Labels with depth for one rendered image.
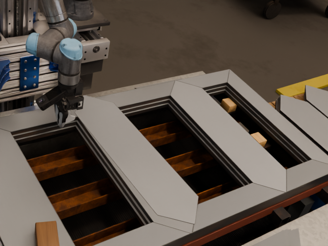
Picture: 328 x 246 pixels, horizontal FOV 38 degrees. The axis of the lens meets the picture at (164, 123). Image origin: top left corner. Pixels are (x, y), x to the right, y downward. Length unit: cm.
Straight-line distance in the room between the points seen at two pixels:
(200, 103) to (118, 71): 173
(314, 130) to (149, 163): 84
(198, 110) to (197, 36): 250
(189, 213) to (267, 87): 259
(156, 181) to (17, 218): 48
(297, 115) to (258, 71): 201
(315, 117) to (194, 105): 59
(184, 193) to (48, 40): 70
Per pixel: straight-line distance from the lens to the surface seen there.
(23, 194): 159
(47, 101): 171
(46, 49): 166
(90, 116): 190
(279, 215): 188
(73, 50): 161
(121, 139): 182
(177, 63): 402
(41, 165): 195
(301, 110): 234
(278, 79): 426
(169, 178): 171
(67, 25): 176
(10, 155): 172
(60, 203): 181
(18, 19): 220
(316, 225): 196
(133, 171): 170
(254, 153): 194
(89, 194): 185
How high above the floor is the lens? 206
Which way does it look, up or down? 38 degrees down
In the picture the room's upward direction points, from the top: 15 degrees clockwise
